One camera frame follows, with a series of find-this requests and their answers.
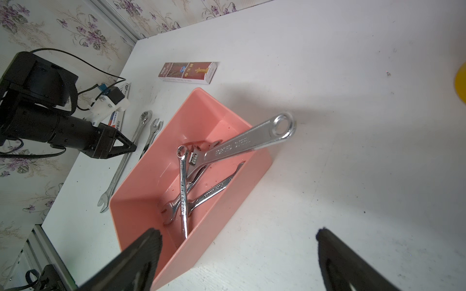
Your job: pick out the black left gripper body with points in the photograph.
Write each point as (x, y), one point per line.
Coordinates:
(104, 142)

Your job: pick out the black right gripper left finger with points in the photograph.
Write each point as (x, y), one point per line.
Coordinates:
(133, 270)

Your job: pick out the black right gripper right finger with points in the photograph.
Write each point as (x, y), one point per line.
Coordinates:
(344, 270)

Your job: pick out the long silver combination wrench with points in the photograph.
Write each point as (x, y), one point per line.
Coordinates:
(106, 196)

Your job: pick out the pink plastic storage box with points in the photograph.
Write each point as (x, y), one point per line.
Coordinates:
(137, 204)

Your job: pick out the small silver wrench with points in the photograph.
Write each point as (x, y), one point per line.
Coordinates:
(182, 154)

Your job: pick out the large silver adjustable wrench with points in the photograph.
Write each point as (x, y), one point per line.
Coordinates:
(276, 130)

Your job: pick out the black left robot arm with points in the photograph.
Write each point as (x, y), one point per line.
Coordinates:
(38, 100)

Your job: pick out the small double open wrench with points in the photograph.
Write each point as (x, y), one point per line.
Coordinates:
(193, 204)

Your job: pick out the red rectangular carton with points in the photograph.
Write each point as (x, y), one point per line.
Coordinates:
(191, 72)

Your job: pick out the yellow pencil cup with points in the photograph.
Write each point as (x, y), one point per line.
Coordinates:
(460, 83)

